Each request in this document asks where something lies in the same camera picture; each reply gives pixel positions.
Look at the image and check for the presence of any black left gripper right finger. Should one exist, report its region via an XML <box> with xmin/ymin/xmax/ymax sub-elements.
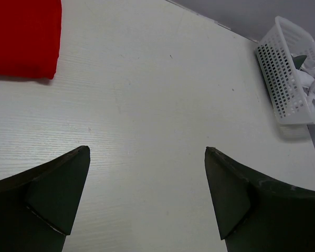
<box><xmin>205</xmin><ymin>147</ymin><xmax>315</xmax><ymax>251</ymax></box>

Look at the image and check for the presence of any white plastic basket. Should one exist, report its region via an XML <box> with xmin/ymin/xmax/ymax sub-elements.
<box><xmin>255</xmin><ymin>16</ymin><xmax>315</xmax><ymax>125</ymax></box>

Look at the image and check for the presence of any red folded t shirt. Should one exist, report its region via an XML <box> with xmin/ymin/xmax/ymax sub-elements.
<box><xmin>0</xmin><ymin>0</ymin><xmax>62</xmax><ymax>79</ymax></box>

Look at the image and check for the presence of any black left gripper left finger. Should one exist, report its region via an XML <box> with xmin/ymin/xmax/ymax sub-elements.
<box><xmin>0</xmin><ymin>146</ymin><xmax>90</xmax><ymax>251</ymax></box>

